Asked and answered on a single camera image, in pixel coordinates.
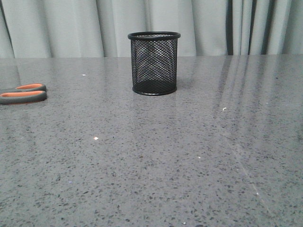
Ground grey pleated curtain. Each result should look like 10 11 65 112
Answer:
0 0 303 58

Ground grey orange handled scissors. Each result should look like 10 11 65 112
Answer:
0 83 47 105

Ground black mesh pen cup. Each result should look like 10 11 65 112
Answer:
128 31 181 96

